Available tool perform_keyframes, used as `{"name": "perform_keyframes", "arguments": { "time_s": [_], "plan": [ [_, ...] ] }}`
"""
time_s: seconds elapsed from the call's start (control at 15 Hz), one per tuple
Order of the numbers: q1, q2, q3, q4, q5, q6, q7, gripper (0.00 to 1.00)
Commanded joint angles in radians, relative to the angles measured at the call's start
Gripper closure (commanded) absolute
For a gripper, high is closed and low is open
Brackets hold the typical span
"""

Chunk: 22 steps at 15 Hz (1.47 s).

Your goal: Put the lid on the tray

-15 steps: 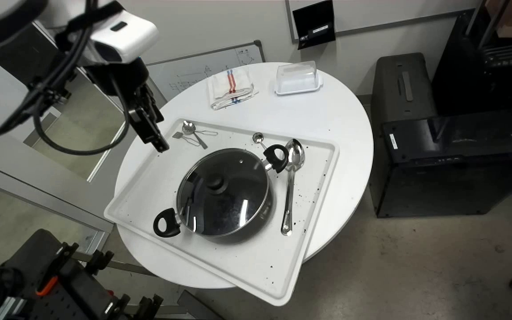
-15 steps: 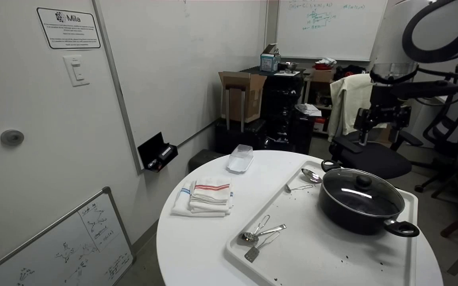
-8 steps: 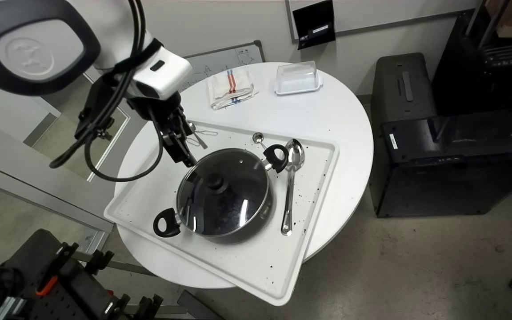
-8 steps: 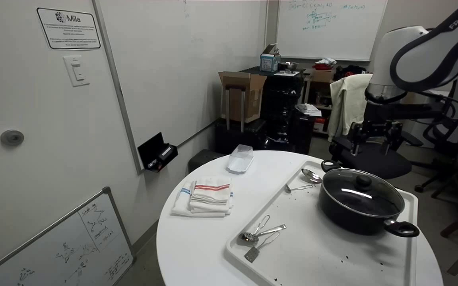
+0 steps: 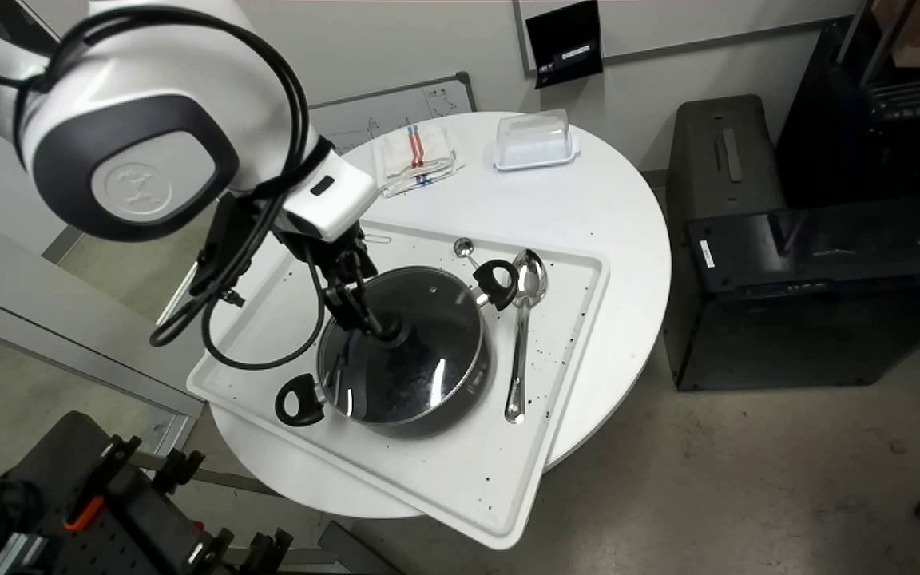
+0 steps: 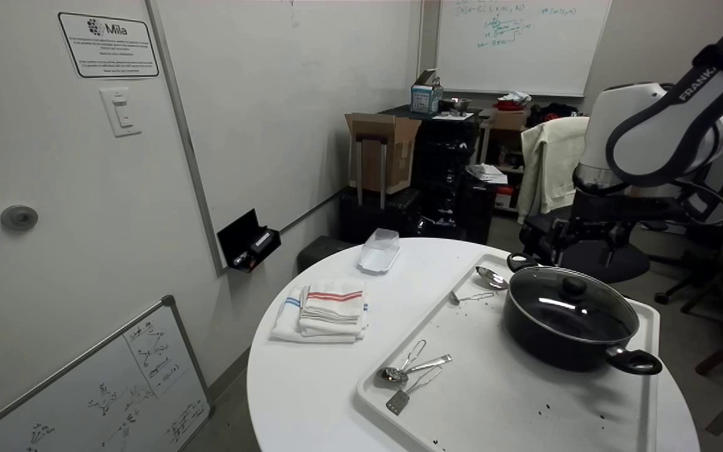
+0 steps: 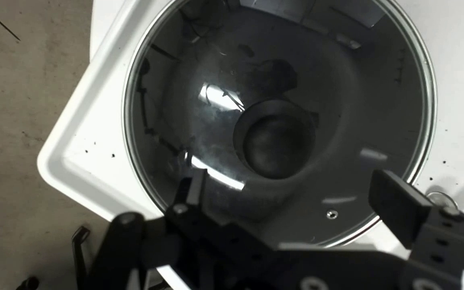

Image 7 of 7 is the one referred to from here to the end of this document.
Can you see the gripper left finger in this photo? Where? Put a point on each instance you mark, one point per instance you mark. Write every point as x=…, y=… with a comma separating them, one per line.
x=199, y=237

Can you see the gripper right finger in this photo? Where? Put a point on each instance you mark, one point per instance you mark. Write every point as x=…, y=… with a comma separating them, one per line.
x=401, y=209

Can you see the white tray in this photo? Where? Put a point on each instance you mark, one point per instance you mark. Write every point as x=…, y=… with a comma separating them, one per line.
x=95, y=153

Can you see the glass lid with black knob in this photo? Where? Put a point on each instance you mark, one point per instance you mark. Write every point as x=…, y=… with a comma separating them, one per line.
x=280, y=121

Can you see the small silver metal disc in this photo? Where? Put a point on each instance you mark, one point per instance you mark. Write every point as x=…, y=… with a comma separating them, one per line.
x=441, y=198

